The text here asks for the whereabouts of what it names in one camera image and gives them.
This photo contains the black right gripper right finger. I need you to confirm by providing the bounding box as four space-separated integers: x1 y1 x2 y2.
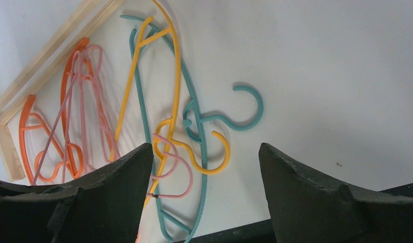
258 143 413 242

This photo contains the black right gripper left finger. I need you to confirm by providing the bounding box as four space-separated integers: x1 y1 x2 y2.
0 143 154 242

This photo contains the pink wire hanger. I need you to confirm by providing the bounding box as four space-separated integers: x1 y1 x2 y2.
62 45 180 184
31 50 194 199

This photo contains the black left arm gripper tip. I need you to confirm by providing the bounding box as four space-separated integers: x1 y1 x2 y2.
0 180 34 196

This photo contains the orange plastic hanger left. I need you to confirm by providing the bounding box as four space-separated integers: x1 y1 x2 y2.
18 95 84 185

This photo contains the yellow plastic hanger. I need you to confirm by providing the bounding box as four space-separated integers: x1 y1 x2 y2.
115 1 231 205

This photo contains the wooden clothes rack frame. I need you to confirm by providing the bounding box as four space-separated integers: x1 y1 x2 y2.
0 1 123 181

